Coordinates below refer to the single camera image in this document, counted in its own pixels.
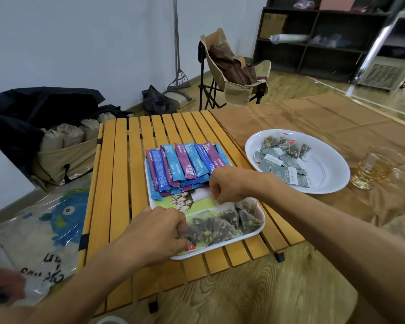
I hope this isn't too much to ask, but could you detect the person's left hand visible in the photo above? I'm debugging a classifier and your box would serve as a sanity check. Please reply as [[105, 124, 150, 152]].
[[120, 206, 191, 267]]

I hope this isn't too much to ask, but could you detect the person's right hand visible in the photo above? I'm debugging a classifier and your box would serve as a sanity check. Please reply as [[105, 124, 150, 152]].
[[208, 165, 269, 213]]

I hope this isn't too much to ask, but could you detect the single mesh tea bag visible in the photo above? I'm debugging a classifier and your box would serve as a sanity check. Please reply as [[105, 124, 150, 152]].
[[180, 219, 220, 252]]

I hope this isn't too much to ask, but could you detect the person's right forearm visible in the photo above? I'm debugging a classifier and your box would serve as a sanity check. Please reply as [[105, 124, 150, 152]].
[[260, 172, 405, 324]]

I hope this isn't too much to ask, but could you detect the person's left forearm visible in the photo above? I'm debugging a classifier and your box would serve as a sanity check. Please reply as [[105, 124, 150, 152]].
[[20, 233, 149, 324]]

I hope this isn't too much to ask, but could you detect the white printed rectangular tray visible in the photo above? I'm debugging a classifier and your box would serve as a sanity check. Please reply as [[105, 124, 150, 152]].
[[144, 150, 266, 261]]

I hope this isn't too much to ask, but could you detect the pile of pyramid tea bags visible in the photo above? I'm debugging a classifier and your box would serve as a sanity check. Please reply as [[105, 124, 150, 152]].
[[180, 198, 264, 248]]

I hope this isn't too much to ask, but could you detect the pile of blue purple stick packets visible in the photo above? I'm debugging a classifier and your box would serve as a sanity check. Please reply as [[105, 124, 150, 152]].
[[145, 141, 233, 202]]

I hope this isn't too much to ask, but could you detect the heap of grey tea sachets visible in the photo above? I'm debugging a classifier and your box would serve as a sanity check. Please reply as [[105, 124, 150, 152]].
[[253, 146, 313, 189]]

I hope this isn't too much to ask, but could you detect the pyramid flower tea bag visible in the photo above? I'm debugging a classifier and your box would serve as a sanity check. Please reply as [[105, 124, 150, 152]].
[[283, 141, 312, 160], [262, 134, 288, 149]]

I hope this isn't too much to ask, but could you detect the wooden slat folding table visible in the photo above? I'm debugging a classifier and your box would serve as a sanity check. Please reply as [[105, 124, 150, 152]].
[[76, 110, 306, 316]]

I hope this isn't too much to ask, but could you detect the beige dustpan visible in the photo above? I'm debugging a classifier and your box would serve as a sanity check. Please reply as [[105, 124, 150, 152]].
[[163, 91, 196, 109]]

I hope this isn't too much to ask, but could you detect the beige folding camp chair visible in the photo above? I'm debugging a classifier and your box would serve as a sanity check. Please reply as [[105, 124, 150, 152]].
[[197, 28, 272, 111]]

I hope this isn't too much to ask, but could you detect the black plastic bag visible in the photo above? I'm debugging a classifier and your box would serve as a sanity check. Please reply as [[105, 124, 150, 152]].
[[142, 85, 177, 116]]

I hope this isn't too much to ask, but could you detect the white round plate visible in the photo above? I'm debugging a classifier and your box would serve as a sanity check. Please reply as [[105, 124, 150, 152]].
[[245, 129, 351, 195]]

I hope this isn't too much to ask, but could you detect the brown cloth bag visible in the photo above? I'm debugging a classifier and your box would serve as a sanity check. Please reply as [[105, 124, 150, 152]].
[[208, 43, 258, 87]]

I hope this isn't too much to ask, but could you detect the brown tablecloth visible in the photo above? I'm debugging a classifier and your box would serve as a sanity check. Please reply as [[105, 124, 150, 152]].
[[209, 92, 405, 228]]

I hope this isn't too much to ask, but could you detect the beige storage bag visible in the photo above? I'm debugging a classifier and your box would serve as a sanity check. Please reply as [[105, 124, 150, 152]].
[[30, 112, 117, 191]]

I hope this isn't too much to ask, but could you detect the clear bag with blue fish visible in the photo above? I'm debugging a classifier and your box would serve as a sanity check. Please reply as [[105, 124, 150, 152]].
[[0, 189, 90, 307]]

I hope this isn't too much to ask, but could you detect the grey broom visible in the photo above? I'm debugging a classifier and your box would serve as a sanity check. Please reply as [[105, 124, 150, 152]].
[[166, 0, 193, 93]]

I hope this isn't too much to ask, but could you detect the glass cup with tea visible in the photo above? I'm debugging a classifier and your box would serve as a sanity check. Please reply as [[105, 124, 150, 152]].
[[350, 146, 405, 191]]

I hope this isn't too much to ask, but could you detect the black shelf unit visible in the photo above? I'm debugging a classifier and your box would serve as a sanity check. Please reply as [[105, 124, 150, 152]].
[[252, 0, 392, 83]]

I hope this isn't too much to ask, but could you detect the sleeve of plastic cups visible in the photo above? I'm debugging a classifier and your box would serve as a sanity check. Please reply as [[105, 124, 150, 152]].
[[269, 34, 311, 45]]

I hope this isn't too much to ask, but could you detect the cardboard box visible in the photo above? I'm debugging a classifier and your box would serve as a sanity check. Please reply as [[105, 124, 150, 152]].
[[258, 13, 288, 40]]

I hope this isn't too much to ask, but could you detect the clear plastic bag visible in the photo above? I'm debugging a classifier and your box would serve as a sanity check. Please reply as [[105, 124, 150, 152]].
[[309, 34, 345, 48]]

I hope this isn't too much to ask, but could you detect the beige rug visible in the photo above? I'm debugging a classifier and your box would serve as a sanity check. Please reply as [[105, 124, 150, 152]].
[[381, 207, 405, 247]]

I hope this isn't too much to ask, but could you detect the black fabric cover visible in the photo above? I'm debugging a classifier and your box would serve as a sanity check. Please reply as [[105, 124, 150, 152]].
[[0, 86, 133, 176]]

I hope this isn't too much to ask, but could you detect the white appliance with grille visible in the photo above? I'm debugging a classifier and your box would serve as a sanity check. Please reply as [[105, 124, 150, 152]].
[[357, 17, 405, 91]]

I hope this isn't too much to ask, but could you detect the pink box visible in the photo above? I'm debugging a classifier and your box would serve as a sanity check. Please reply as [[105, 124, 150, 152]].
[[319, 0, 357, 11]]

